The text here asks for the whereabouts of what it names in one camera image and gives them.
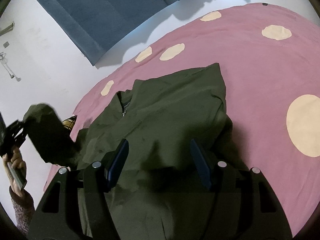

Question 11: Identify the pink bedsheet with cream dots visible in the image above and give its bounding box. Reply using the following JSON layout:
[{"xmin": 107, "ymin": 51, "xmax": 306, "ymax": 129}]
[{"xmin": 43, "ymin": 2, "xmax": 320, "ymax": 238}]

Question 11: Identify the wall cable and socket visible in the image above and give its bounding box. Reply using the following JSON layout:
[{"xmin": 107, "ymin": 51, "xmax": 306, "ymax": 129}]
[{"xmin": 0, "ymin": 22, "xmax": 22, "ymax": 82}]

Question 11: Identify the purple knit sleeve forearm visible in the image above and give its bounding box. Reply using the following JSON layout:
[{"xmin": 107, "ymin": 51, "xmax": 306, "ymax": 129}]
[{"xmin": 9, "ymin": 187, "xmax": 35, "ymax": 236}]

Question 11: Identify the yellow black striped cloth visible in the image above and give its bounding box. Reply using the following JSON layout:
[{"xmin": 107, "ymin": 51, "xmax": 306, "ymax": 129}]
[{"xmin": 62, "ymin": 115, "xmax": 77, "ymax": 131}]

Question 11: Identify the person's left hand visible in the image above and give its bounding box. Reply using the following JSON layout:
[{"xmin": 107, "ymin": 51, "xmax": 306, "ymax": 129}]
[{"xmin": 2, "ymin": 147, "xmax": 27, "ymax": 198}]

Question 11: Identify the dark green jacket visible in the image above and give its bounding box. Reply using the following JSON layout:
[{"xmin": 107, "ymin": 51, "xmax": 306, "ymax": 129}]
[{"xmin": 23, "ymin": 63, "xmax": 232, "ymax": 239}]

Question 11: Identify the blue curtain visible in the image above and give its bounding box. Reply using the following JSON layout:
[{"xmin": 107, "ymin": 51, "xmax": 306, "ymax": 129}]
[{"xmin": 37, "ymin": 0, "xmax": 179, "ymax": 65}]

